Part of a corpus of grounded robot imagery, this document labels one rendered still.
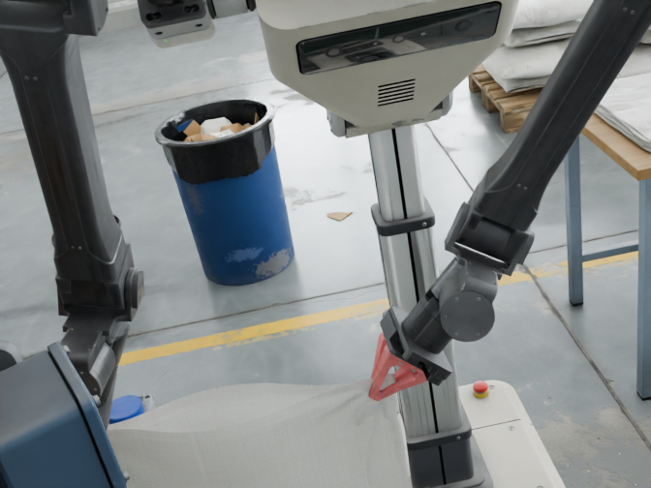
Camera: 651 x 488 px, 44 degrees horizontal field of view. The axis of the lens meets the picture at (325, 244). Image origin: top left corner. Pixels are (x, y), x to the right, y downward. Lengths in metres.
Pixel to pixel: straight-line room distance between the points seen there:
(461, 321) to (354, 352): 1.95
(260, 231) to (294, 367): 0.67
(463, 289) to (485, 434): 1.21
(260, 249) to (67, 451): 2.68
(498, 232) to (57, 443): 0.52
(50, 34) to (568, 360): 2.22
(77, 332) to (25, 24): 0.35
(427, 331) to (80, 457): 0.46
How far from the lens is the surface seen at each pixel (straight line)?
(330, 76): 1.24
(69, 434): 0.60
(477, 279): 0.85
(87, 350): 0.86
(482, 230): 0.90
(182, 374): 2.91
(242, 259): 3.26
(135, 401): 1.36
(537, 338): 2.77
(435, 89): 1.34
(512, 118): 4.35
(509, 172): 0.85
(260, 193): 3.16
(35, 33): 0.66
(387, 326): 0.97
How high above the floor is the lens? 1.63
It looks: 28 degrees down
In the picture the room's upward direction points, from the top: 11 degrees counter-clockwise
